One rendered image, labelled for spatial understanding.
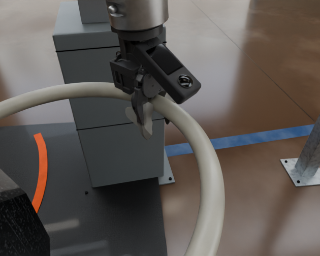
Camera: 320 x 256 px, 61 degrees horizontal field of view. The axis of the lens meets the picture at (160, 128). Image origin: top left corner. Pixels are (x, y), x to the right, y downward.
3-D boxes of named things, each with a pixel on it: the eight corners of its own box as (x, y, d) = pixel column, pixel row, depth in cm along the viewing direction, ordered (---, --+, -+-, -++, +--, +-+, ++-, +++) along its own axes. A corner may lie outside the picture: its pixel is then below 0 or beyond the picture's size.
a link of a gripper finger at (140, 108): (148, 116, 51) (150, 71, 47) (155, 119, 50) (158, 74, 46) (129, 123, 48) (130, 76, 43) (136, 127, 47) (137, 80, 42)
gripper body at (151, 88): (143, 73, 54) (134, 11, 46) (176, 87, 49) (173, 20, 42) (114, 91, 50) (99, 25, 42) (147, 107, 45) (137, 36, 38)
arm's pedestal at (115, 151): (83, 136, 179) (49, -2, 124) (157, 126, 187) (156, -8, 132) (82, 198, 142) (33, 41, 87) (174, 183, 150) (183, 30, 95)
